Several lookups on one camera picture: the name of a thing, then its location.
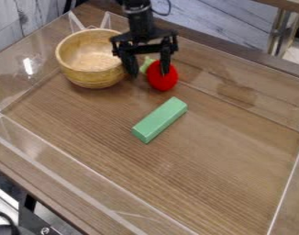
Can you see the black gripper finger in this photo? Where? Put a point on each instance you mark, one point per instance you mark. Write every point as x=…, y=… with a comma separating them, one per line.
x=164, y=60
x=130, y=63

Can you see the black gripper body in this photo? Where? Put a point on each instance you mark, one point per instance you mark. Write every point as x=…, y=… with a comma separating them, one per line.
x=144, y=38

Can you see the red plush strawberry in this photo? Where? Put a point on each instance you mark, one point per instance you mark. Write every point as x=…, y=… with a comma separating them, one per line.
x=163, y=82

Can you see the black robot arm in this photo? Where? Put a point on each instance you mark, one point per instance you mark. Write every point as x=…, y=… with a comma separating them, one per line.
x=140, y=5

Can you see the wooden bowl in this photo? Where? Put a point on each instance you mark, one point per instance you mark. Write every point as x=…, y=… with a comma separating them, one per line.
x=86, y=59

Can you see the green rectangular block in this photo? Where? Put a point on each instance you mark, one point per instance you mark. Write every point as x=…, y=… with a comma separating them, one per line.
x=159, y=119

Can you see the wooden table leg background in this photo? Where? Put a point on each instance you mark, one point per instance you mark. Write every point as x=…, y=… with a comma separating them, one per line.
x=282, y=32

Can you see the clear acrylic tray wall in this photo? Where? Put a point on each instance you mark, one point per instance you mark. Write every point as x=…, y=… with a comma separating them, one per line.
x=96, y=205

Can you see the black table bracket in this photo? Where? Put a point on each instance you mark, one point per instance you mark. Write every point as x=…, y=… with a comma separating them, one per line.
x=30, y=220

